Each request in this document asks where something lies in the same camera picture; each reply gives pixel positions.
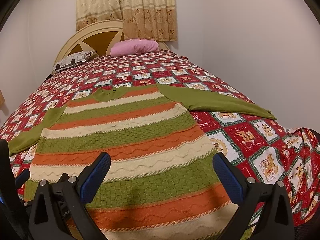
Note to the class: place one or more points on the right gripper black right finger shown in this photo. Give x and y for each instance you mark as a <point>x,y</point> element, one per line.
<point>276,219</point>

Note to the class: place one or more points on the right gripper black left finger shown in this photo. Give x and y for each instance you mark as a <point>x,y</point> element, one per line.
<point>72,192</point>

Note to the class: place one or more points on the striped green orange cream sweater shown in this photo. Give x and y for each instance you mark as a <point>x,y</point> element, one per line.
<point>161,183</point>

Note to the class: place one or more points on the red patchwork teddy bedspread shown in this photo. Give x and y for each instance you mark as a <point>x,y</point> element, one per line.
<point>259,147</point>

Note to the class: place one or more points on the beige side curtain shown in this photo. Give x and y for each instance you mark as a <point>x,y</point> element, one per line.
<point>2,99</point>

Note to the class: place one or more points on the white car print pillow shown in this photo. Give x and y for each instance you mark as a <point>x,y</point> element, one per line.
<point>73,60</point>

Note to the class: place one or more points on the pink pillow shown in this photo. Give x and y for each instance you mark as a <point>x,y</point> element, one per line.
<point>134,47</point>

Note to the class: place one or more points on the cream wooden headboard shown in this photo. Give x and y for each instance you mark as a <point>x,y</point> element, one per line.
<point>99,36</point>

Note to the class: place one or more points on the beige floral window curtain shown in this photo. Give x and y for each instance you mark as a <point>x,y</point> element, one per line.
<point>147,19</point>

